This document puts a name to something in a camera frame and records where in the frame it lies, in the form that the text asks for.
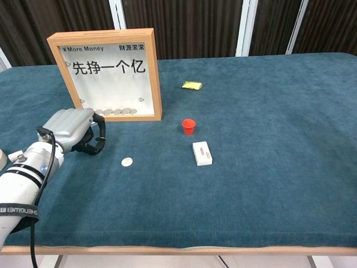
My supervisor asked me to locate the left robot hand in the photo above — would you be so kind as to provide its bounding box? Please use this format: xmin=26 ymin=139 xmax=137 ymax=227
xmin=37 ymin=107 xmax=107 ymax=156

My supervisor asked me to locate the small red cap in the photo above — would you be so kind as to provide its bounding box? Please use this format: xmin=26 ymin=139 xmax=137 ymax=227
xmin=181 ymin=118 xmax=196 ymax=136

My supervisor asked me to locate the yellow packet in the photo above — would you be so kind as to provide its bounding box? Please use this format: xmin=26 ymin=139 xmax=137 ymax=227
xmin=181 ymin=80 xmax=204 ymax=91

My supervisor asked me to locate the small white rectangular box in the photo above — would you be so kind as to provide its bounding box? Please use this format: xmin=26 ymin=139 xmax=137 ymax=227
xmin=192 ymin=141 xmax=214 ymax=167

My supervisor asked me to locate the blue table cloth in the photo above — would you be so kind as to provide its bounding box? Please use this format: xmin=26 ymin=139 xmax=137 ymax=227
xmin=0 ymin=52 xmax=357 ymax=248

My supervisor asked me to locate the wooden coin bank box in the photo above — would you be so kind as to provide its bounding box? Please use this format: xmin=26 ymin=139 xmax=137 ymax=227
xmin=46 ymin=27 xmax=163 ymax=122

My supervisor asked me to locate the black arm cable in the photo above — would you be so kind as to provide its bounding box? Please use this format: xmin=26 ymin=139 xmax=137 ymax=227
xmin=29 ymin=127 xmax=56 ymax=268

